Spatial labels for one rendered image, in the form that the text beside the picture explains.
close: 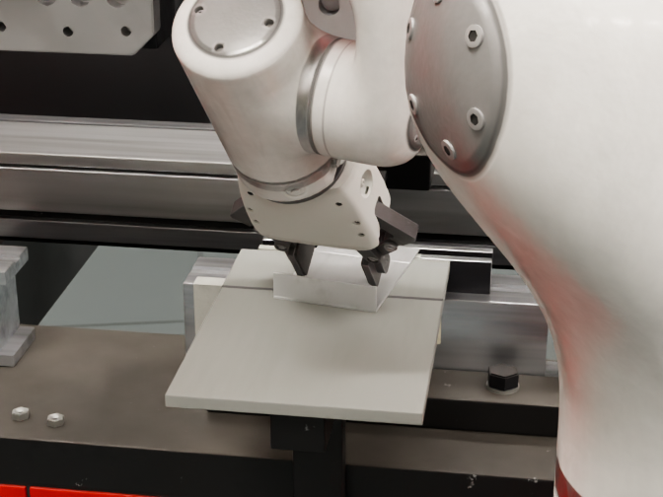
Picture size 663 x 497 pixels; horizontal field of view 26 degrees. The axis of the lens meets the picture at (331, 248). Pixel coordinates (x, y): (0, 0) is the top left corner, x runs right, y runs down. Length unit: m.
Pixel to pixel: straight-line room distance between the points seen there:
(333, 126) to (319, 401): 0.21
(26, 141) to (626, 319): 1.19
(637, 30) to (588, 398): 0.15
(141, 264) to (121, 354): 2.39
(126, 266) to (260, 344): 2.66
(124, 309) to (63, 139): 1.93
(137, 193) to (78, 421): 0.36
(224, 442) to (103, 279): 2.48
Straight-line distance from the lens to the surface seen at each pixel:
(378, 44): 0.86
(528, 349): 1.23
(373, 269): 1.13
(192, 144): 1.55
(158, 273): 3.67
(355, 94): 0.88
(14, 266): 1.32
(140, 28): 1.17
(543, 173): 0.41
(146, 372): 1.31
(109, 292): 3.58
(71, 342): 1.37
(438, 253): 1.24
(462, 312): 1.22
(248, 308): 1.13
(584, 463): 0.52
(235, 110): 0.90
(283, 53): 0.87
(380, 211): 1.06
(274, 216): 1.06
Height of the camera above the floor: 1.48
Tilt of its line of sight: 23 degrees down
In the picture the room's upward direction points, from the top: straight up
